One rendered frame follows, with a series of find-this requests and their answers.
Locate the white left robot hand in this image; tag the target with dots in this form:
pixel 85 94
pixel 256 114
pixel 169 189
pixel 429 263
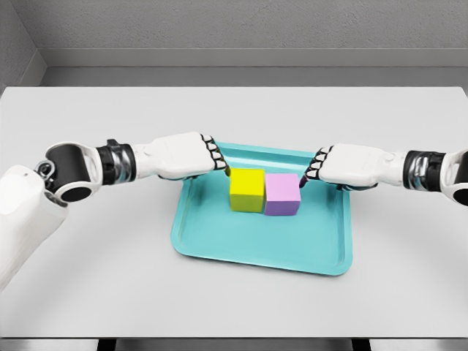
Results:
pixel 183 155

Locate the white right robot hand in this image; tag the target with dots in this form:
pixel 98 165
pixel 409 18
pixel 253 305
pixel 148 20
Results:
pixel 347 164

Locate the yellow cube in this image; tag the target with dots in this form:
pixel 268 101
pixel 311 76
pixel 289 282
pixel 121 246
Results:
pixel 246 188

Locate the pink cube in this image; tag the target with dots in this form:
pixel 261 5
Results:
pixel 281 194

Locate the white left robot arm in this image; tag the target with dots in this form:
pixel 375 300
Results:
pixel 73 175

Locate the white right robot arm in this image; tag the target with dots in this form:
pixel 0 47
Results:
pixel 428 172

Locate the teal tray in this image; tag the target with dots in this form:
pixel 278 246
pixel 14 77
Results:
pixel 256 241

